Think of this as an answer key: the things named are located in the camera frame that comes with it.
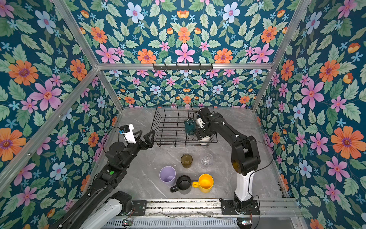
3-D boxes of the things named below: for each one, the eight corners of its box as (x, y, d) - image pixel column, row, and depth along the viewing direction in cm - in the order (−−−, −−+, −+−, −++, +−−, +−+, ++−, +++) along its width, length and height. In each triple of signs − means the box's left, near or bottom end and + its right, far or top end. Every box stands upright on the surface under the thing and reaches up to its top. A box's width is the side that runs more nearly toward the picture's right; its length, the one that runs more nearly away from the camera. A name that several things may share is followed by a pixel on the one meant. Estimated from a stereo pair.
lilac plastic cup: (162, 188, 82) (158, 181, 72) (164, 173, 87) (160, 165, 77) (176, 188, 82) (174, 181, 72) (177, 173, 87) (175, 165, 77)
